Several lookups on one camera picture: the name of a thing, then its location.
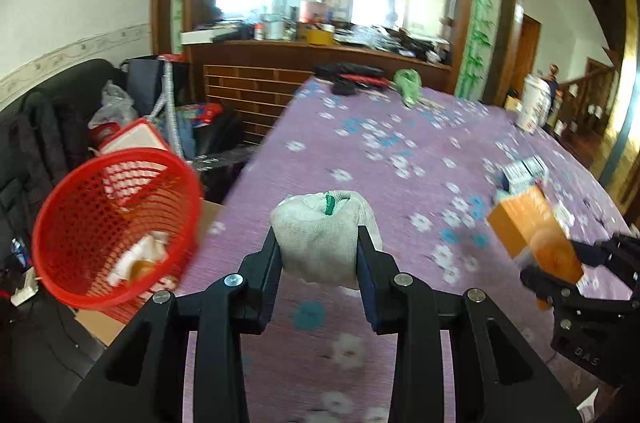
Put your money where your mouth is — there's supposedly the white red-framed board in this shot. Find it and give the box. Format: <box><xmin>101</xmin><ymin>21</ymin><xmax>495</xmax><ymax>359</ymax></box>
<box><xmin>99</xmin><ymin>119</ymin><xmax>170</xmax><ymax>154</ymax></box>

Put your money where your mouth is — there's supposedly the brown cardboard box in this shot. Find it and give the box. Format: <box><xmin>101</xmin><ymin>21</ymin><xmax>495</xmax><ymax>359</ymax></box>
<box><xmin>74</xmin><ymin>196</ymin><xmax>227</xmax><ymax>347</ymax></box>

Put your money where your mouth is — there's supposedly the green crumpled cloth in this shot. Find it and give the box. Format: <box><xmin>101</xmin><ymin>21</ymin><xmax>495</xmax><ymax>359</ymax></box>
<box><xmin>394</xmin><ymin>69</ymin><xmax>422</xmax><ymax>109</ymax></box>

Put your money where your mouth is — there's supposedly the wooden brick-pattern counter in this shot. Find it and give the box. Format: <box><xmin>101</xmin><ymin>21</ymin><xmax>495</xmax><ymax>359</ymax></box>
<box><xmin>183</xmin><ymin>41</ymin><xmax>456</xmax><ymax>145</ymax></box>

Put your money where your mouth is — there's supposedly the blue white medicine box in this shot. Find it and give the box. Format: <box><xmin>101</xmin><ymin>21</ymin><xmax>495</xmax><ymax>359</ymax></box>
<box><xmin>501</xmin><ymin>156</ymin><xmax>549</xmax><ymax>195</ymax></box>

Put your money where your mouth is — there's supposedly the white power strip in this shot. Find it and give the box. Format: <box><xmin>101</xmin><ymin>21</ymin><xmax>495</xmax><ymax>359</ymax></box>
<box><xmin>11</xmin><ymin>267</ymin><xmax>39</xmax><ymax>307</ymax></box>

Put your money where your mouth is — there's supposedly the white cartoon paper cup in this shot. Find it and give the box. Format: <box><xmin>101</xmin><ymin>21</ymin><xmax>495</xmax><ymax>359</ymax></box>
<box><xmin>515</xmin><ymin>74</ymin><xmax>551</xmax><ymax>133</ymax></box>

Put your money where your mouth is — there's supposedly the black red tool on table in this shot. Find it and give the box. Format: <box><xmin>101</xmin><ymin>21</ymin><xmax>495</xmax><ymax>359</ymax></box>
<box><xmin>314</xmin><ymin>62</ymin><xmax>390</xmax><ymax>96</ymax></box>

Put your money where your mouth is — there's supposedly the red plastic mesh basket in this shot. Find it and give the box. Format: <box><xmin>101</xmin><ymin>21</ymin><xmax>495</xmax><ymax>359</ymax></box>
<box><xmin>32</xmin><ymin>148</ymin><xmax>202</xmax><ymax>322</ymax></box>

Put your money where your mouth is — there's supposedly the stair newel post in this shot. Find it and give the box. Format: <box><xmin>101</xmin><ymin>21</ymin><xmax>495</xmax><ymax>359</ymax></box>
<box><xmin>544</xmin><ymin>64</ymin><xmax>559</xmax><ymax>119</ymax></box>

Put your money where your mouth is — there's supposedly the orange cardboard box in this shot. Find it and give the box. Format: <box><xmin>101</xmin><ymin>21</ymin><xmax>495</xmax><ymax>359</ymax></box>
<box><xmin>487</xmin><ymin>186</ymin><xmax>584</xmax><ymax>285</ymax></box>

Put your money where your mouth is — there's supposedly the white wadded tissue ball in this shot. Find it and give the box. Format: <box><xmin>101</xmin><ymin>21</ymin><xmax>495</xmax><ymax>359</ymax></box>
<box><xmin>270</xmin><ymin>190</ymin><xmax>383</xmax><ymax>290</ymax></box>

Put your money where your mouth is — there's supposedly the clear plastic bag on sofa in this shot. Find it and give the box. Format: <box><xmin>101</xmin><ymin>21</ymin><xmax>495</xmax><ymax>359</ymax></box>
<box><xmin>88</xmin><ymin>80</ymin><xmax>138</xmax><ymax>130</ymax></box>

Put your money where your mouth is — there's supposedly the purple floral tablecloth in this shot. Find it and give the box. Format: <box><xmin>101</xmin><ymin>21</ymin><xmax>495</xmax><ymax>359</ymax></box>
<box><xmin>179</xmin><ymin>80</ymin><xmax>627</xmax><ymax>422</ymax></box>

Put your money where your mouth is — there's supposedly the black leather sofa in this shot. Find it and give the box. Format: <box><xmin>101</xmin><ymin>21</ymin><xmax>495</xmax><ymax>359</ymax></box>
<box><xmin>1</xmin><ymin>59</ymin><xmax>126</xmax><ymax>421</ymax></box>

